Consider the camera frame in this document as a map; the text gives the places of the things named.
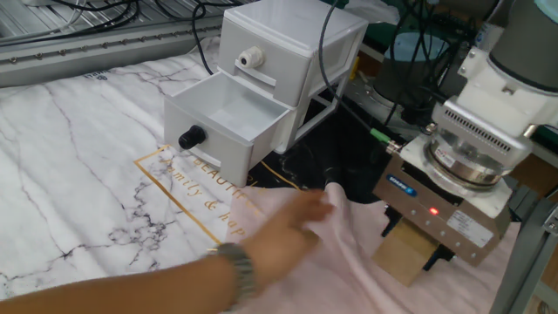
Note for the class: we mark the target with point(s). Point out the silver Schunk gripper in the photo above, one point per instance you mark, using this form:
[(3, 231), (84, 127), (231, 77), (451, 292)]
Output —
[(436, 227)]

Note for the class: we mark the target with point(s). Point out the light wooden cube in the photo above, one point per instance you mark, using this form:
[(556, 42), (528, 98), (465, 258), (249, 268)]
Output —
[(401, 257)]

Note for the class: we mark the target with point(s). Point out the white drawer with black knob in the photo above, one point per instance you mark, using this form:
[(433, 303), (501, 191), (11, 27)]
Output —
[(226, 148)]

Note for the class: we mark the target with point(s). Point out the marble pink black tablecloth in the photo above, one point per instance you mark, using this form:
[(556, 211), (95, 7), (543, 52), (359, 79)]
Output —
[(87, 174)]

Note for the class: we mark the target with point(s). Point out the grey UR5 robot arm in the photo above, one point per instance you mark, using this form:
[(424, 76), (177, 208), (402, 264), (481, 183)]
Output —
[(523, 43)]

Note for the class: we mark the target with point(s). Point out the person's bare forearm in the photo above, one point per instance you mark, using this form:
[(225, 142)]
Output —
[(131, 292)]

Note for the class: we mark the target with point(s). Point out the white plastic drawer cabinet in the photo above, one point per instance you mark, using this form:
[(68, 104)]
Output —
[(283, 26)]

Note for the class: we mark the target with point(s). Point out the person's bare hand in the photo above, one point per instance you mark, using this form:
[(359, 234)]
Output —
[(279, 240)]

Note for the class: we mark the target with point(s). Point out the white gripper adapter plate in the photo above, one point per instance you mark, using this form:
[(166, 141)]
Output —
[(488, 200)]

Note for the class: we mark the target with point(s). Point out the silver metal wristwatch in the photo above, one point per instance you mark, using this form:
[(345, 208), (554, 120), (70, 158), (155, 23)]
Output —
[(240, 270)]

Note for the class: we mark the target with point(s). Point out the small yellow item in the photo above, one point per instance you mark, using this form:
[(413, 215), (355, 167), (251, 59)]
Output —
[(355, 70)]

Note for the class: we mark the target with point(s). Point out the aluminium table frame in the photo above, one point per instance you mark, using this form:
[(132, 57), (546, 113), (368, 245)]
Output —
[(523, 253)]

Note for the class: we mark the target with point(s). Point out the white vented wrist mount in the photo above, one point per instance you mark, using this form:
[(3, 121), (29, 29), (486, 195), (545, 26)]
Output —
[(492, 113)]

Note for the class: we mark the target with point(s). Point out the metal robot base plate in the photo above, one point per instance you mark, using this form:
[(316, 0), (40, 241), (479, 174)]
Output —
[(366, 93)]

